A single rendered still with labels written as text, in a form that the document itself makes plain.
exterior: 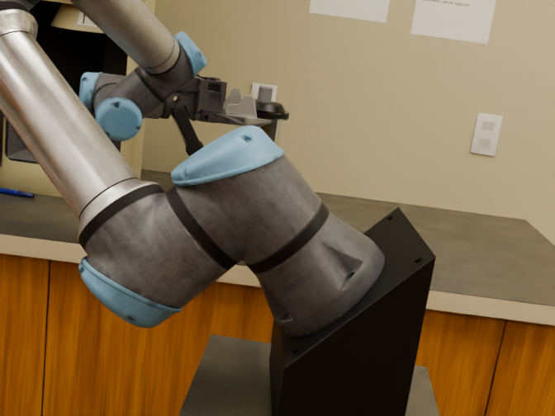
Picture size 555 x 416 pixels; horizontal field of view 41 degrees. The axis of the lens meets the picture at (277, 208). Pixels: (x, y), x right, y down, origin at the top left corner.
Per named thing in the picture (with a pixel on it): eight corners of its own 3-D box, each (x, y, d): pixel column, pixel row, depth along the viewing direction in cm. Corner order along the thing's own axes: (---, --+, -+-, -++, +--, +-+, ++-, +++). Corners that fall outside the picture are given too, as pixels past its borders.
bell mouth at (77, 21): (64, 25, 177) (65, 1, 175) (137, 34, 177) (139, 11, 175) (39, 25, 160) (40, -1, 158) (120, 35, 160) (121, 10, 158)
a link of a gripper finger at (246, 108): (272, 99, 140) (225, 92, 141) (268, 130, 142) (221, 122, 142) (274, 97, 143) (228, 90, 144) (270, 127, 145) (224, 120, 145)
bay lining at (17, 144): (40, 139, 190) (48, -1, 181) (140, 153, 190) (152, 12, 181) (4, 157, 166) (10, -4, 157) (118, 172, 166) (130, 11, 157)
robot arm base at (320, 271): (383, 292, 79) (327, 223, 77) (275, 356, 84) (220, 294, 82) (386, 233, 92) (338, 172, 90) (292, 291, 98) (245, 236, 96)
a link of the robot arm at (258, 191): (330, 210, 80) (252, 113, 77) (234, 286, 81) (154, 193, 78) (315, 189, 91) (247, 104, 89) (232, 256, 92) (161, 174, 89)
